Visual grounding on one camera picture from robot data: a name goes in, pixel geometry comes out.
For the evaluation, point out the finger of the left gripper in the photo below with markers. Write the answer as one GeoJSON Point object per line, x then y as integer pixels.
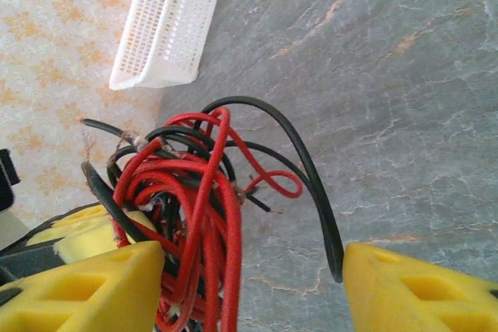
{"type": "Point", "coordinates": [78, 217]}
{"type": "Point", "coordinates": [89, 242]}

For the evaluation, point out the white plastic mesh basket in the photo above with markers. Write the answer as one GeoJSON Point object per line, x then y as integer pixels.
{"type": "Point", "coordinates": [155, 17]}

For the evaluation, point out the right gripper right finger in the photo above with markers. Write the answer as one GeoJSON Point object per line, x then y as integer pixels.
{"type": "Point", "coordinates": [381, 301]}

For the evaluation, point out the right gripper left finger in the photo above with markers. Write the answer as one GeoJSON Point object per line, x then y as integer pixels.
{"type": "Point", "coordinates": [116, 301]}

